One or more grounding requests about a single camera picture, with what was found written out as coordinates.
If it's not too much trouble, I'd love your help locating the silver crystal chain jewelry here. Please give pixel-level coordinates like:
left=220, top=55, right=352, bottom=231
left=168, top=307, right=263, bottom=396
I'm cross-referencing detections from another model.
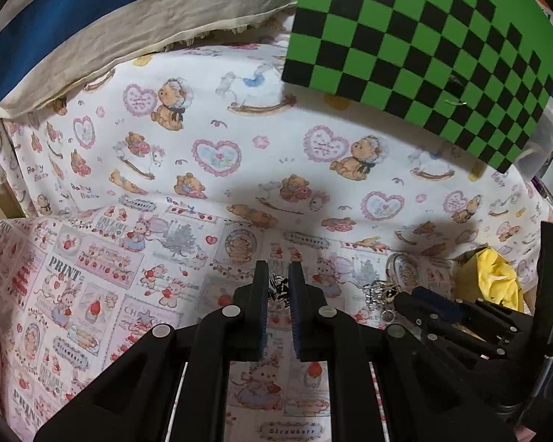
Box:
left=362, top=279, right=399, bottom=325

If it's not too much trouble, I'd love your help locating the green black checkered box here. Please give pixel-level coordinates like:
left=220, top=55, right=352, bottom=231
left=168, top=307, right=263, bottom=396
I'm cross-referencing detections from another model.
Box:
left=281, top=0, right=553, bottom=174

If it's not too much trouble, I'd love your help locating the gold box with yellow lining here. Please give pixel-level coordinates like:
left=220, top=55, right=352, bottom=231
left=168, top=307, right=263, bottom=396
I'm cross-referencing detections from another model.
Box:
left=452, top=246, right=529, bottom=315

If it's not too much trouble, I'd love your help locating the strawberry printed cloth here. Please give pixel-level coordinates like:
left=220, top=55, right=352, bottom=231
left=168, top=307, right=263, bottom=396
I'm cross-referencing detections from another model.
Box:
left=0, top=203, right=464, bottom=442

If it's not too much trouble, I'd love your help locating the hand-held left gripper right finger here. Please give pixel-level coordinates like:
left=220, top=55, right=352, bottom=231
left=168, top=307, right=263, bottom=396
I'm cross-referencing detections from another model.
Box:
left=288, top=262, right=518, bottom=442

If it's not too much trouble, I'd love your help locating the clear plastic container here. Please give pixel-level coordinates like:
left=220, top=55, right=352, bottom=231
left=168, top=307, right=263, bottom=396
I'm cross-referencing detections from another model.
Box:
left=516, top=99, right=553, bottom=204

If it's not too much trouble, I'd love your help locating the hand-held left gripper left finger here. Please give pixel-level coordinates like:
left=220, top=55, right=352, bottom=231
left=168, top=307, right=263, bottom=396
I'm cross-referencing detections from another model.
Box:
left=34, top=260, right=271, bottom=442

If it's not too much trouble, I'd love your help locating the black white patterned jewelry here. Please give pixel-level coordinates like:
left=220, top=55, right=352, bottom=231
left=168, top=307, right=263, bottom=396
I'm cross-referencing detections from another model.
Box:
left=268, top=274, right=292, bottom=307

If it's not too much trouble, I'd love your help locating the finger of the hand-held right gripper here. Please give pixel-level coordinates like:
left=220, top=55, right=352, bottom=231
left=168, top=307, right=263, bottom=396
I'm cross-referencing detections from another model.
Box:
left=411, top=286, right=538, bottom=334
left=393, top=292, right=517, bottom=380

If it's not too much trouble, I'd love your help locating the blue cream striped towel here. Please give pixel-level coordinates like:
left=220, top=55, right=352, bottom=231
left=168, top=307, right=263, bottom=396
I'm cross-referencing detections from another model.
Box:
left=0, top=0, right=307, bottom=119

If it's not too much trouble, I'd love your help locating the bear printed cloth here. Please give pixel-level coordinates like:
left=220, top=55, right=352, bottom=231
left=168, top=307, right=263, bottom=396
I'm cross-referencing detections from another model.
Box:
left=0, top=9, right=553, bottom=269

